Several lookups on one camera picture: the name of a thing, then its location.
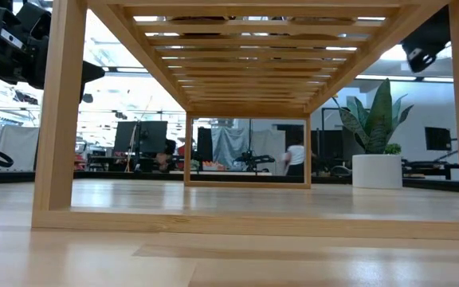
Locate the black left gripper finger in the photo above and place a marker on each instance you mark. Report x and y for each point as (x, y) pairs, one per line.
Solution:
(92, 73)

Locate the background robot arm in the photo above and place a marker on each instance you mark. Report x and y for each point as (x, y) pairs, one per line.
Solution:
(253, 158)

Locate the wooden slatted rack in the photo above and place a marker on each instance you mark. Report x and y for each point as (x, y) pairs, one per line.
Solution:
(58, 119)

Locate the black monitor pair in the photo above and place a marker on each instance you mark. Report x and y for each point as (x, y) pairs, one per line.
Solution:
(150, 135)

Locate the snake plant in white pot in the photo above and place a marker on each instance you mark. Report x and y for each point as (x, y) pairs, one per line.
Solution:
(377, 167)

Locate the grey curtain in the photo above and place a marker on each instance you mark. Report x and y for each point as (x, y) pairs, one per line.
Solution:
(229, 145)

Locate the person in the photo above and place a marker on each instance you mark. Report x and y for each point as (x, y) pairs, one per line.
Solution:
(295, 157)

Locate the black wall screen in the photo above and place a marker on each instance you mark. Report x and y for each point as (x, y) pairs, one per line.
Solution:
(437, 138)

